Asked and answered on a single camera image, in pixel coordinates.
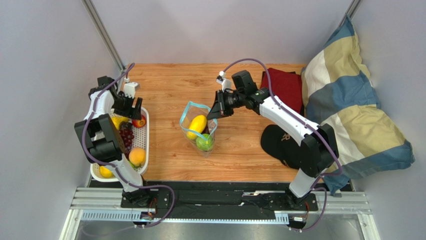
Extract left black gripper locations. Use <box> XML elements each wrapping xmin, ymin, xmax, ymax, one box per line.
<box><xmin>111</xmin><ymin>92</ymin><xmax>142</xmax><ymax>121</ymax></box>

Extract yellow lemon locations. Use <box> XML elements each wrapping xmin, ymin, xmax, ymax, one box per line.
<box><xmin>186</xmin><ymin>115</ymin><xmax>207</xmax><ymax>140</ymax></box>
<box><xmin>99</xmin><ymin>165</ymin><xmax>114</xmax><ymax>179</ymax></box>

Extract purple grape bunch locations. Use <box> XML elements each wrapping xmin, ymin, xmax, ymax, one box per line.
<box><xmin>118</xmin><ymin>122</ymin><xmax>135</xmax><ymax>158</ymax></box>

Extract clear zip top bag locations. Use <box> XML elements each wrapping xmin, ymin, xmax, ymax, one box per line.
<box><xmin>179</xmin><ymin>101</ymin><xmax>218</xmax><ymax>158</ymax></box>

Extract green apple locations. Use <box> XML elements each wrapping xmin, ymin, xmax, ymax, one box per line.
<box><xmin>195</xmin><ymin>133</ymin><xmax>214</xmax><ymax>152</ymax></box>

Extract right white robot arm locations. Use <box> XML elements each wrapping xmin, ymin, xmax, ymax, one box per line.
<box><xmin>206</xmin><ymin>70</ymin><xmax>339</xmax><ymax>199</ymax></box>

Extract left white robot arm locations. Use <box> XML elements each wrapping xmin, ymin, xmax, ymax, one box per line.
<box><xmin>74</xmin><ymin>76</ymin><xmax>153</xmax><ymax>207</ymax></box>

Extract yellow pepper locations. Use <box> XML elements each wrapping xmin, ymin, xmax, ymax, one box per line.
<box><xmin>111</xmin><ymin>116</ymin><xmax>129</xmax><ymax>130</ymax></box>

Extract red yellow apple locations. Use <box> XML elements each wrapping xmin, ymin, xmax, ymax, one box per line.
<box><xmin>132</xmin><ymin>115</ymin><xmax>147</xmax><ymax>129</ymax></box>

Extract orange peach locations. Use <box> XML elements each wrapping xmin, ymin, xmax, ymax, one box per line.
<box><xmin>128</xmin><ymin>147</ymin><xmax>146</xmax><ymax>167</ymax></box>

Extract black baseball cap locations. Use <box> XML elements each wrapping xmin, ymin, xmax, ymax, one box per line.
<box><xmin>260</xmin><ymin>124</ymin><xmax>312</xmax><ymax>169</ymax></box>

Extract folded red cloth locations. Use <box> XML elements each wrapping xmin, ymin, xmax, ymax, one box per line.
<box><xmin>260</xmin><ymin>68</ymin><xmax>304</xmax><ymax>115</ymax></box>

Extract blue yellow striped pillow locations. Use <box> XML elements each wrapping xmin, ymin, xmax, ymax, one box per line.
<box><xmin>301</xmin><ymin>17</ymin><xmax>415</xmax><ymax>194</ymax></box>

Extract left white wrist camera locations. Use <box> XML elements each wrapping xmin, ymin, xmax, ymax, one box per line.
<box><xmin>122</xmin><ymin>77</ymin><xmax>140</xmax><ymax>98</ymax></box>

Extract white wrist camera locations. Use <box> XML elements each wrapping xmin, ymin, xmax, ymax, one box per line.
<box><xmin>216</xmin><ymin>71</ymin><xmax>232</xmax><ymax>92</ymax></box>
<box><xmin>122</xmin><ymin>77</ymin><xmax>140</xmax><ymax>98</ymax></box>

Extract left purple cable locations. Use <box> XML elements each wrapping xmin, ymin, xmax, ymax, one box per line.
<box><xmin>81</xmin><ymin>62</ymin><xmax>176</xmax><ymax>229</ymax></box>

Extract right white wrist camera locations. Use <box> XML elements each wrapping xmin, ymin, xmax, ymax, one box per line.
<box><xmin>216</xmin><ymin>71</ymin><xmax>232</xmax><ymax>92</ymax></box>

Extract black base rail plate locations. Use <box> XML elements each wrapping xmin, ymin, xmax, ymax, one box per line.
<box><xmin>89</xmin><ymin>179</ymin><xmax>354</xmax><ymax>221</ymax></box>

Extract aluminium frame post left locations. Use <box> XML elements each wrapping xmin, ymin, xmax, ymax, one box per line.
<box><xmin>81</xmin><ymin>0</ymin><xmax>126</xmax><ymax>73</ymax></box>

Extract aluminium frame post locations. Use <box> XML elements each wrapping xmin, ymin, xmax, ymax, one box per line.
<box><xmin>338</xmin><ymin>0</ymin><xmax>363</xmax><ymax>27</ymax></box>
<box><xmin>81</xmin><ymin>0</ymin><xmax>126</xmax><ymax>73</ymax></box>

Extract aluminium frame post right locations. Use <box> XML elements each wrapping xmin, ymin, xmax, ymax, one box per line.
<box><xmin>338</xmin><ymin>0</ymin><xmax>363</xmax><ymax>27</ymax></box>

